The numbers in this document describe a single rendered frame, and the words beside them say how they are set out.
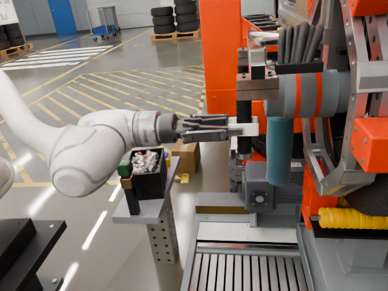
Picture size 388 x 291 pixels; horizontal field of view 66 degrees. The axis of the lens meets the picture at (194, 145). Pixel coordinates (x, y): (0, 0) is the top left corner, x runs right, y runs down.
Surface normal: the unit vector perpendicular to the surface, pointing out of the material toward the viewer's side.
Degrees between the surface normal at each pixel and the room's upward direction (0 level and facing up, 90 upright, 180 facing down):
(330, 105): 101
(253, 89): 90
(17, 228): 3
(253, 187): 90
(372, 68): 45
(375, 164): 90
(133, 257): 0
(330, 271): 0
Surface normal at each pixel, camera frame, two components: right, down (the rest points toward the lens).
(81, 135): 0.26, -0.81
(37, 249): -0.09, -0.89
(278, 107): -0.10, 0.72
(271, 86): -0.14, 0.46
